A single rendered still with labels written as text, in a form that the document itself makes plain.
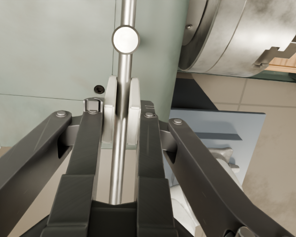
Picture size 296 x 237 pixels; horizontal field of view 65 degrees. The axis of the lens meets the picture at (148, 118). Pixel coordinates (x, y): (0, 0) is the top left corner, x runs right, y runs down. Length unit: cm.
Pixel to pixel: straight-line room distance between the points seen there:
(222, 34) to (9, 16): 27
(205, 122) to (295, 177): 171
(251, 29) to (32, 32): 28
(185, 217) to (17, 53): 67
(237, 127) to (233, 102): 84
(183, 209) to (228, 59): 56
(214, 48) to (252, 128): 71
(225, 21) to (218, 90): 143
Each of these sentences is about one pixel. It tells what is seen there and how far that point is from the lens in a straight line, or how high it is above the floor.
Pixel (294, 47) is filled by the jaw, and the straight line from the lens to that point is 45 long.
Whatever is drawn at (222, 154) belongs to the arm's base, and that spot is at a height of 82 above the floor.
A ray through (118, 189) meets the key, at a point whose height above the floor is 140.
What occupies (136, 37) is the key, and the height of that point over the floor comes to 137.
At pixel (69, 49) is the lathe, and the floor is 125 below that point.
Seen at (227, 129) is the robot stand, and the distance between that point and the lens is 101.
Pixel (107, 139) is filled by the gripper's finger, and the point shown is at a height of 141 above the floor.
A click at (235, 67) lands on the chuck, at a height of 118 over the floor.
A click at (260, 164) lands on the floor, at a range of 229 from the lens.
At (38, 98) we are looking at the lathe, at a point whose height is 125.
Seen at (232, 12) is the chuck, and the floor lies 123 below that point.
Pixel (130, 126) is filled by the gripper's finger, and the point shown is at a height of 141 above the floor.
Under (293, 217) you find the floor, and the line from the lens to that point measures 297.
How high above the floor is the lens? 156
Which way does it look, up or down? 63 degrees down
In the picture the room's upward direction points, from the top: 172 degrees clockwise
